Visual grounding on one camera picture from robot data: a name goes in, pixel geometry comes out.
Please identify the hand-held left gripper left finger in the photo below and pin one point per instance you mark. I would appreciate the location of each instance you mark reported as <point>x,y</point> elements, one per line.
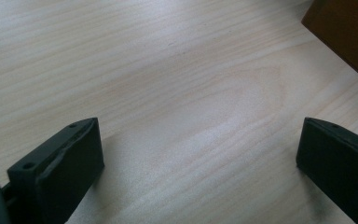
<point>65,174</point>

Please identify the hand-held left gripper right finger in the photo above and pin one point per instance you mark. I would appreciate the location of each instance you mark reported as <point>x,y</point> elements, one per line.
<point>338,168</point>

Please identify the brown wooden box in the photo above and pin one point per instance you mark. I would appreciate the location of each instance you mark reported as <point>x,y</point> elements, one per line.
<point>348,31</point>

